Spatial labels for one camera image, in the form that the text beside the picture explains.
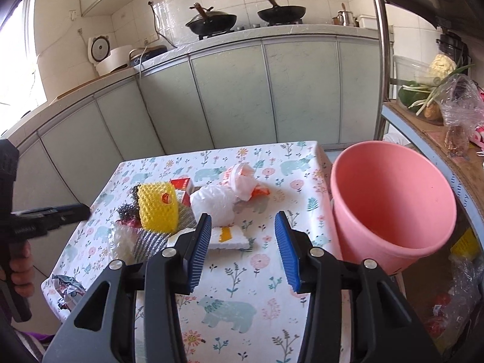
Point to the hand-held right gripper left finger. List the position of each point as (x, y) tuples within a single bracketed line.
[(198, 251)]

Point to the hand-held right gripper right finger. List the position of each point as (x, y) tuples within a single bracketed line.
[(287, 251)]

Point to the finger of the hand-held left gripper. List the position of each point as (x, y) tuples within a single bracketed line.
[(68, 213)]

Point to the white foam block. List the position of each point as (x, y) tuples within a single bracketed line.
[(230, 240)]

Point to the grey foam net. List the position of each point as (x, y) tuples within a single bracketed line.
[(151, 245)]

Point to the black foam net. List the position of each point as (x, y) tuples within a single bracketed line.
[(126, 211)]

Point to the yellow foam fruit net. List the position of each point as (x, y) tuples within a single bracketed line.
[(155, 211)]

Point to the white foam wrap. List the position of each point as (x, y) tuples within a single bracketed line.
[(123, 242)]

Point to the red white medicine box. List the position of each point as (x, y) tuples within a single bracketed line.
[(182, 184)]

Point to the silver snack wrapper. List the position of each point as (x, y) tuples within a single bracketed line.
[(68, 291)]

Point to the orange white plastic bag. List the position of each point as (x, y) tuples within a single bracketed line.
[(242, 185)]

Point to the pink plastic bucket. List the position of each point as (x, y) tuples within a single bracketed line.
[(378, 196)]

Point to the person's left hand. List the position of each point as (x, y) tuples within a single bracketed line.
[(20, 268)]

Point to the printed floral tablecloth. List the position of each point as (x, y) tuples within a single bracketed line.
[(234, 283)]

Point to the window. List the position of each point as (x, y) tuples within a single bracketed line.
[(26, 45)]

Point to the white rice cooker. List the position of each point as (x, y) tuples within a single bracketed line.
[(109, 58)]

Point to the kitchen counter cabinets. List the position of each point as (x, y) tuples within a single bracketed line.
[(227, 90)]

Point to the large clear plastic bag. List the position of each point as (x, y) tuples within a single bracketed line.
[(453, 302)]

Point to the yellow packet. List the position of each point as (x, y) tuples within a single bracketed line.
[(463, 244)]

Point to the dark electric cooker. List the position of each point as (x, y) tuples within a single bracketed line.
[(149, 53)]

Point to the green pepper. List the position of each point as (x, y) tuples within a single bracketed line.
[(410, 94)]

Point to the green onions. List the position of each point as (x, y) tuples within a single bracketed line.
[(431, 94)]

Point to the clear plastic bowl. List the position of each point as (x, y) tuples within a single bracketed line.
[(406, 70)]

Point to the pink dotted cloth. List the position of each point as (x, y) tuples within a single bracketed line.
[(478, 132)]

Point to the gas stove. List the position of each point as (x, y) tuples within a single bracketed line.
[(242, 29)]

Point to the metal shelf rack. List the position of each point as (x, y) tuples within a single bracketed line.
[(382, 45)]

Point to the black wok with lid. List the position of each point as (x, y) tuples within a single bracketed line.
[(211, 20)]

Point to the steel kettle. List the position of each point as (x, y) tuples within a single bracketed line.
[(346, 17)]

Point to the cauliflower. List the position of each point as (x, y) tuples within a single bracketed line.
[(443, 66)]

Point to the white plastic container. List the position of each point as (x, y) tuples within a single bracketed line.
[(367, 22)]

